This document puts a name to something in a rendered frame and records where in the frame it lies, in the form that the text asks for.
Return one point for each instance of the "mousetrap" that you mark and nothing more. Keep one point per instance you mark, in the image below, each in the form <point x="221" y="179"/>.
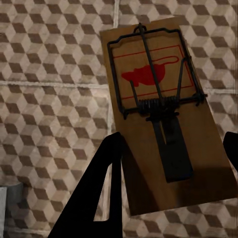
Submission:
<point x="171" y="151"/>

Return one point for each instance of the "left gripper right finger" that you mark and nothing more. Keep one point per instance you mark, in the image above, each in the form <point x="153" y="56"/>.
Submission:
<point x="231" y="147"/>

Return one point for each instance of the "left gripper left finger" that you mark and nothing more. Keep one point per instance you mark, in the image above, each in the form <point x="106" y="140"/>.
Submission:
<point x="76" y="219"/>

